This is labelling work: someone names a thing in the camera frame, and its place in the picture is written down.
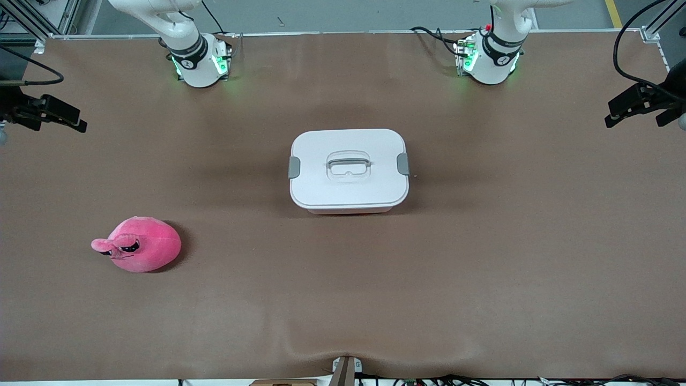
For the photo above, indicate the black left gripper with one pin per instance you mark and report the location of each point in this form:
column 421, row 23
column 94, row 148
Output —
column 660, row 102

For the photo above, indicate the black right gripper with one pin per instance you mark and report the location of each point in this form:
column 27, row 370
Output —
column 16, row 109

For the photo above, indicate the pink plush toy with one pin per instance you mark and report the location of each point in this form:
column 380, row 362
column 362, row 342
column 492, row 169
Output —
column 155, row 246

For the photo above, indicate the white box lid grey clasps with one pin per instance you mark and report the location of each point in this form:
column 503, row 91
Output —
column 321, row 187

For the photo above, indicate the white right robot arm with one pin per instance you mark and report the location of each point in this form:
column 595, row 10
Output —
column 198, row 75

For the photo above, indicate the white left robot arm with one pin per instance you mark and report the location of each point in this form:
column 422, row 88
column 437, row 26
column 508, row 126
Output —
column 490, row 69

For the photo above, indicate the pink translucent plastic box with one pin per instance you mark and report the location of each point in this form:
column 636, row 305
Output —
column 348, row 211

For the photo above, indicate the brown table mat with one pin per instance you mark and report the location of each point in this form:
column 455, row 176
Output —
column 343, row 295

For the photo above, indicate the aluminium frame post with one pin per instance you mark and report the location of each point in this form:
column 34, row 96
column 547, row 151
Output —
column 69, row 13
column 662, row 19

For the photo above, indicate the metal bracket with brown post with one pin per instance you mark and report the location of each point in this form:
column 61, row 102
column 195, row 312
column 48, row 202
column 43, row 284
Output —
column 345, row 372

